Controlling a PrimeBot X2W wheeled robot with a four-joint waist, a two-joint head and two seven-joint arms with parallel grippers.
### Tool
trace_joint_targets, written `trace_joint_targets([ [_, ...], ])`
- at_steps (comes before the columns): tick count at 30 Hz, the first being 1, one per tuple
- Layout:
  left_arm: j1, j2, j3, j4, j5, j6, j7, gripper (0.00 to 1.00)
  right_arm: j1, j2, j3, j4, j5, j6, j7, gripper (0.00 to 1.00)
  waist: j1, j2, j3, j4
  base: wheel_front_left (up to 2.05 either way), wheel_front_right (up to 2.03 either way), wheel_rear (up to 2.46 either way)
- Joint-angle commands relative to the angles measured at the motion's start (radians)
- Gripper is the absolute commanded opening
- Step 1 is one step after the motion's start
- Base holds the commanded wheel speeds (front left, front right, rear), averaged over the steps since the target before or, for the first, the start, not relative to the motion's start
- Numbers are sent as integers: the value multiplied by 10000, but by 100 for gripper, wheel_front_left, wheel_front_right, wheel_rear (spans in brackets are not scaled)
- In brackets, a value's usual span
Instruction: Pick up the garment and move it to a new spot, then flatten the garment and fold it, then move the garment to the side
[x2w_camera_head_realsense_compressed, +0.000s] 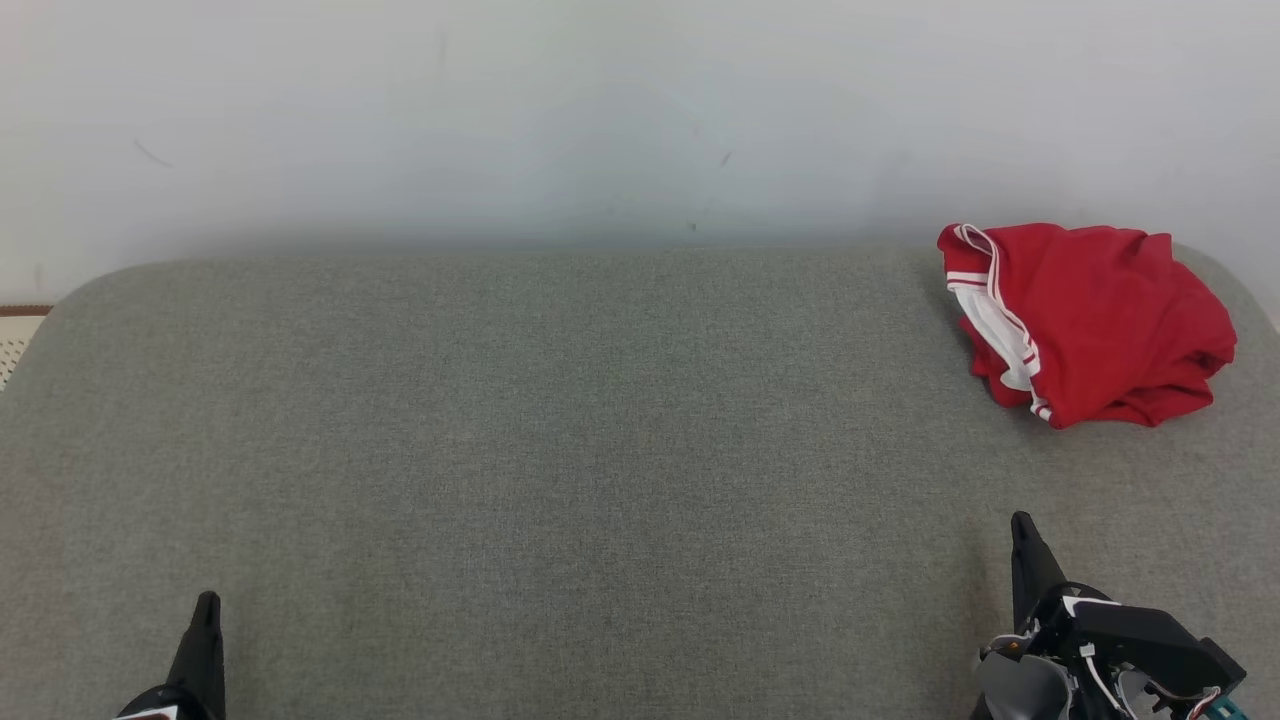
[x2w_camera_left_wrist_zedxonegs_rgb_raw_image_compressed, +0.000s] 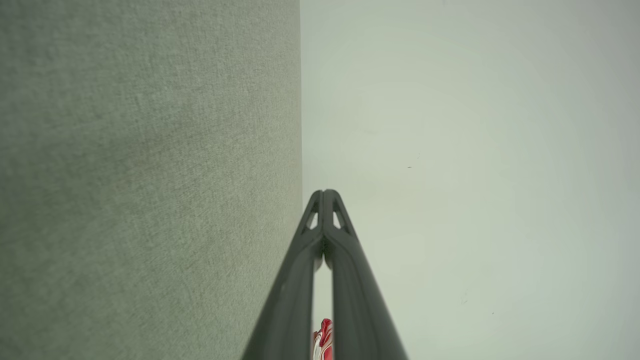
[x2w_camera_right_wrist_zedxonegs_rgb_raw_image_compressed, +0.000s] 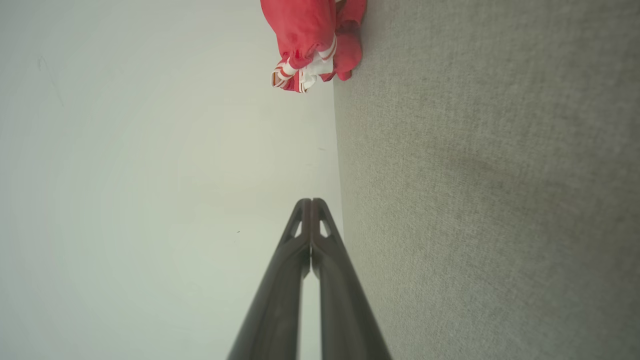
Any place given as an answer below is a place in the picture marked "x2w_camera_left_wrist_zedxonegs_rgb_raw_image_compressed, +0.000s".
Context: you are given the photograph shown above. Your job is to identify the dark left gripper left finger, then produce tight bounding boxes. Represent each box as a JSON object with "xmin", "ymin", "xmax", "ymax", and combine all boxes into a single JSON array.
[{"xmin": 241, "ymin": 189, "xmax": 326, "ymax": 360}]

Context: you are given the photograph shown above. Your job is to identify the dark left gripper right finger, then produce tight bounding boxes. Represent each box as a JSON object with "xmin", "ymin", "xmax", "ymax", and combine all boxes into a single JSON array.
[{"xmin": 324, "ymin": 189, "xmax": 410, "ymax": 360}]

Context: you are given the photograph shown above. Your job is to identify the red basketball jersey white sleeves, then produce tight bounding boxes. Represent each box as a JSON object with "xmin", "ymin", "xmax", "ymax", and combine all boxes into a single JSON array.
[{"xmin": 312, "ymin": 318, "xmax": 334, "ymax": 360}]

